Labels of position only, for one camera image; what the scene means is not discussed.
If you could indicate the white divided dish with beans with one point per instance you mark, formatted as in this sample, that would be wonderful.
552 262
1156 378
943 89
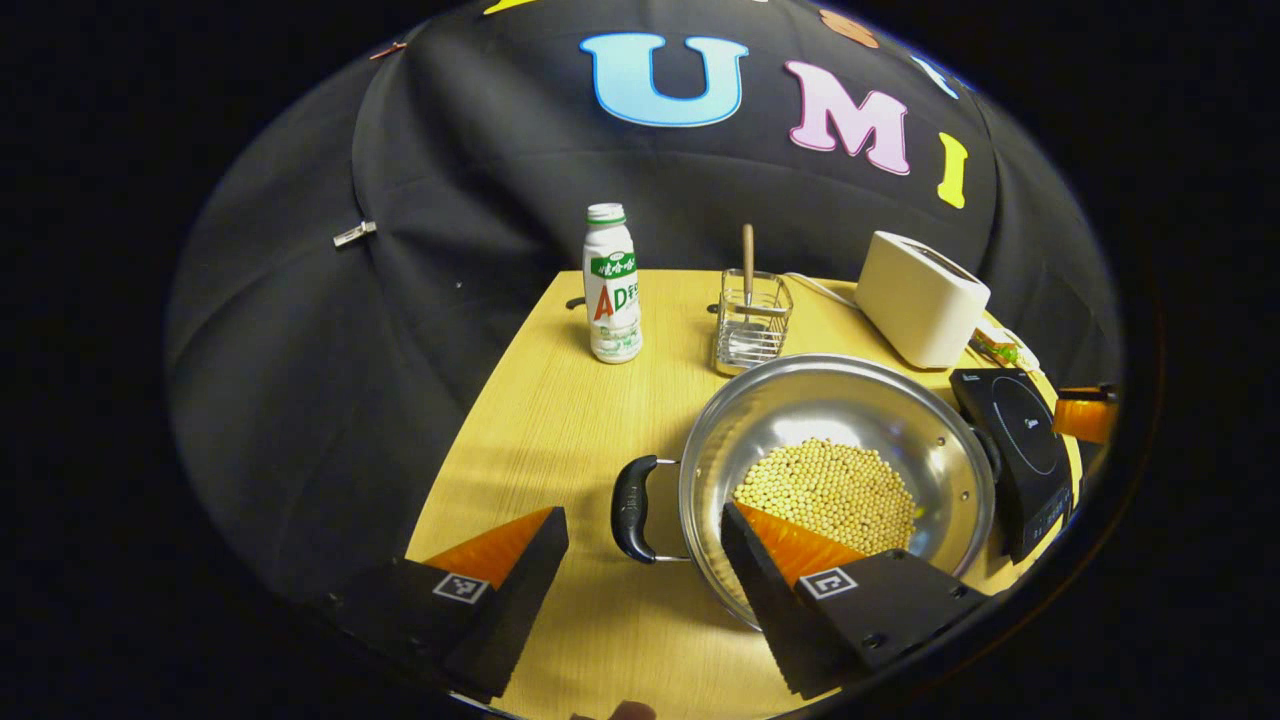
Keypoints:
1000 350

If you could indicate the black induction cooktop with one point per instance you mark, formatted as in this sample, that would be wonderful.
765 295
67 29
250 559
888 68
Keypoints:
1020 445

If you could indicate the white toaster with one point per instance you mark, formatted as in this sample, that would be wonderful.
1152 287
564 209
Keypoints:
915 300

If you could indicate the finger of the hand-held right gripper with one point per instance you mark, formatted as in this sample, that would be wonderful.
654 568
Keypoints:
1085 420

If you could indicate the black backdrop cloth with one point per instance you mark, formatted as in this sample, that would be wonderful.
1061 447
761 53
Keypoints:
450 180

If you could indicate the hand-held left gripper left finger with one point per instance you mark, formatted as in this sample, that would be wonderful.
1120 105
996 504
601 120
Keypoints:
520 600

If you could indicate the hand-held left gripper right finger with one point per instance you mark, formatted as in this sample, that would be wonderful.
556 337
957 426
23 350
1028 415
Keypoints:
775 610

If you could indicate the white drink bottle green label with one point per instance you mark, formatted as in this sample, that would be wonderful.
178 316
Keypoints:
612 290

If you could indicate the pile of soybeans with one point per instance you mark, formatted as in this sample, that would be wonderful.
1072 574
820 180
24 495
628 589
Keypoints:
830 490

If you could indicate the silver clip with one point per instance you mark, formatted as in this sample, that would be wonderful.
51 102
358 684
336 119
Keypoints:
354 234

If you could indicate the copper clip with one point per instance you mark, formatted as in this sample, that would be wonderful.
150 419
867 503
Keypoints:
388 50

